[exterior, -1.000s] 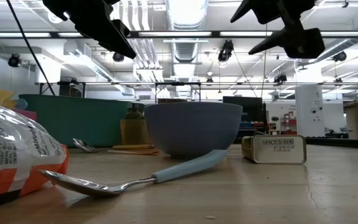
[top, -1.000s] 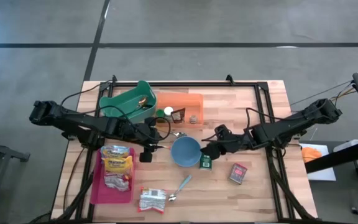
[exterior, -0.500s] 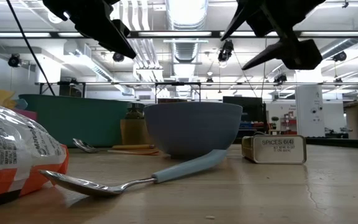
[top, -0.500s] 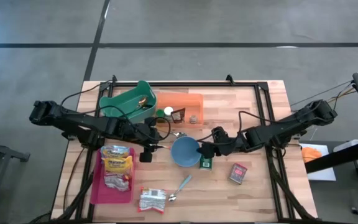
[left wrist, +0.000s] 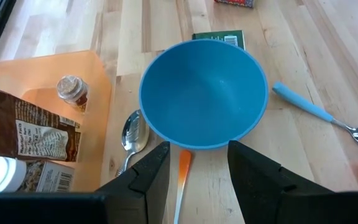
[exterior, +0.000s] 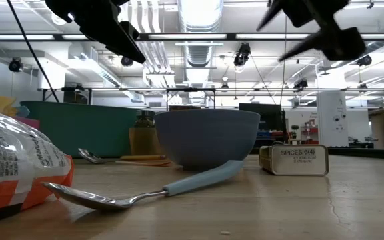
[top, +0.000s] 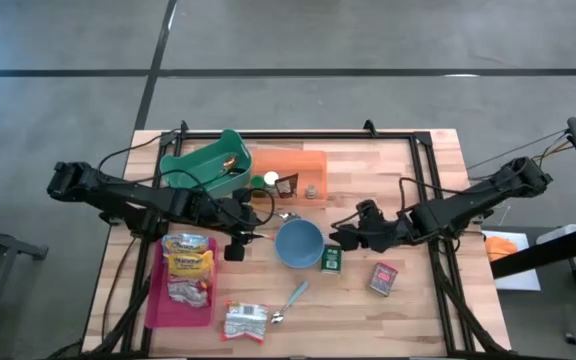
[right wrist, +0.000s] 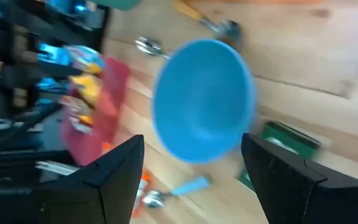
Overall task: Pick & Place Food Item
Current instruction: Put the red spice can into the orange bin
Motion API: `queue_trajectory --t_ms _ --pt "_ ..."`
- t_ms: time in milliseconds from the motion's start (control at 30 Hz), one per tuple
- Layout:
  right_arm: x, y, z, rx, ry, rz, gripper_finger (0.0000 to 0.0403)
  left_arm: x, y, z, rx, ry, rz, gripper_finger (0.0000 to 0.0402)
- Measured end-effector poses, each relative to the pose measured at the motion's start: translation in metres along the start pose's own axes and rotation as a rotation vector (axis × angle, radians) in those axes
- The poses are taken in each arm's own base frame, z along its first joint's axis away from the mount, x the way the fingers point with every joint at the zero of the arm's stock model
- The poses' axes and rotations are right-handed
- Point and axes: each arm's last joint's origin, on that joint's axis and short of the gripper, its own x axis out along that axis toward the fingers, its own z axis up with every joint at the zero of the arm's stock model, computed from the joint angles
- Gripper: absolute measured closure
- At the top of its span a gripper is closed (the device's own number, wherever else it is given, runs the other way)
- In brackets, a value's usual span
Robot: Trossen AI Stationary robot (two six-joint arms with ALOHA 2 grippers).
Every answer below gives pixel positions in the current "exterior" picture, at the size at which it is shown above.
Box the red equipment rack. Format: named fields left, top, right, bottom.
left=300, top=119, right=319, bottom=145

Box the green rectangular spice tin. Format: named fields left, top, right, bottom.
left=259, top=143, right=330, bottom=177

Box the white round ceiling duct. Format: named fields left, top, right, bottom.
left=177, top=0, right=225, bottom=33

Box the black aluminium frame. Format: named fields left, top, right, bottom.
left=0, top=32, right=384, bottom=43

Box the grey slanted ceiling duct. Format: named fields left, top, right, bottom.
left=328, top=39, right=384, bottom=69

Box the orange plastic bin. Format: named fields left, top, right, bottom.
left=128, top=127, right=166, bottom=157

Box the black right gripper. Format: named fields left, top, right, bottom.
left=257, top=0, right=366, bottom=63

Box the wooden handled metal spoon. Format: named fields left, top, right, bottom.
left=77, top=148, right=167, bottom=165

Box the blue bowl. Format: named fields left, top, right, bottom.
left=153, top=109, right=261, bottom=171

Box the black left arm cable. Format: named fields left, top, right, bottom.
left=6, top=0, right=60, bottom=103

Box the white orange ramen packet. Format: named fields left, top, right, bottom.
left=0, top=108, right=75, bottom=223

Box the white cabinet pillar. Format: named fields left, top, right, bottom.
left=316, top=91, right=349, bottom=148

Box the green plastic bin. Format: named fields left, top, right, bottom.
left=20, top=101, right=140, bottom=158

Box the blue handled metal spoon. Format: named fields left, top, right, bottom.
left=41, top=159, right=245, bottom=211

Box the pink plastic bin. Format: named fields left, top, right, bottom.
left=13, top=115, right=41, bottom=131

